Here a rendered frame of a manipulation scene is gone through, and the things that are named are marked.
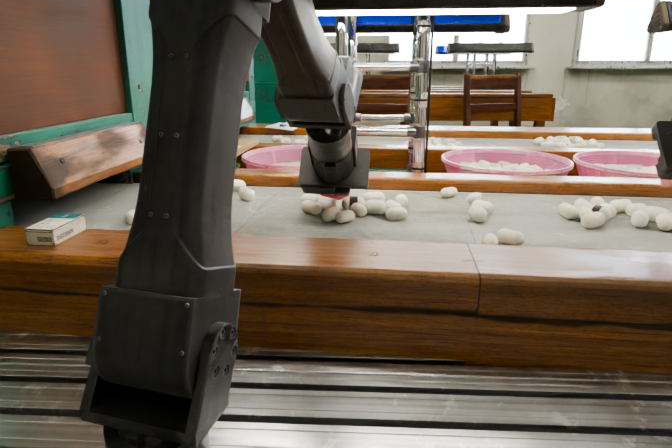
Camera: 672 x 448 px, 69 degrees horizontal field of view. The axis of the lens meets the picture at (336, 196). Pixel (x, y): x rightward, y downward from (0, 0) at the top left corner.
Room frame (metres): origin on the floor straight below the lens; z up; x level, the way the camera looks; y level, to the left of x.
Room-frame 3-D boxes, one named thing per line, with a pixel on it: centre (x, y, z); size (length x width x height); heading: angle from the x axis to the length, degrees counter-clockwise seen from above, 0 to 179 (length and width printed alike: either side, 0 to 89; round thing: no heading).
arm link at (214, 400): (0.28, 0.12, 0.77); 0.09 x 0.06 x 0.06; 74
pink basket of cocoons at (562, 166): (1.03, -0.36, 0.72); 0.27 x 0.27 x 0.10
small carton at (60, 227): (0.55, 0.33, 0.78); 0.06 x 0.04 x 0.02; 174
